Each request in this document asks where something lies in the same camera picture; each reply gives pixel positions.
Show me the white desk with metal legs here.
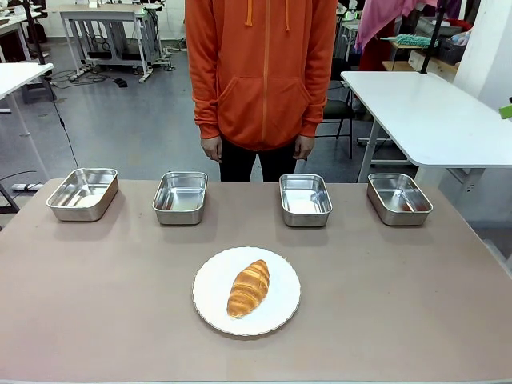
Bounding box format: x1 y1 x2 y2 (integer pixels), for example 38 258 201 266
0 62 54 181

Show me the black floor cable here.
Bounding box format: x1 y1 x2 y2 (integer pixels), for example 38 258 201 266
42 75 81 169

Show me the person's right hand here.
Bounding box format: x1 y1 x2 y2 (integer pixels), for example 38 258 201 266
200 137 222 164

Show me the person's left hand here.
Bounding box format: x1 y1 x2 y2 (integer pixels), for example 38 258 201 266
293 134 314 162

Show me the stainless steel rectangular container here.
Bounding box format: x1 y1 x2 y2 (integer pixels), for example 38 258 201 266
46 167 120 222
151 171 209 226
366 172 434 227
278 173 334 229

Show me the teal fluffy duster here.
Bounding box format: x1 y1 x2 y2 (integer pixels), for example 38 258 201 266
379 33 439 50

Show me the black camera pole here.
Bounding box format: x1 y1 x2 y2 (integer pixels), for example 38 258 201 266
419 0 448 75

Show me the pink hanging cloth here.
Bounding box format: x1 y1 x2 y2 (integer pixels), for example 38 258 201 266
354 0 437 52

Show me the black folding chair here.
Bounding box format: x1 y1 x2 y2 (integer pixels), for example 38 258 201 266
315 58 355 160

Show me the white scalloped plate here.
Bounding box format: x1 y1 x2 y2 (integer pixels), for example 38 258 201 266
192 246 302 337

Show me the golden brown croissant bread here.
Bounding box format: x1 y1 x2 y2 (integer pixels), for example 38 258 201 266
226 258 271 319

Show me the person in orange hoodie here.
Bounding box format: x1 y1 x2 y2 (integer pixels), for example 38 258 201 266
184 0 339 184

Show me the white desk with black pole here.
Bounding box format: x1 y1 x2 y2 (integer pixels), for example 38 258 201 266
339 70 512 225

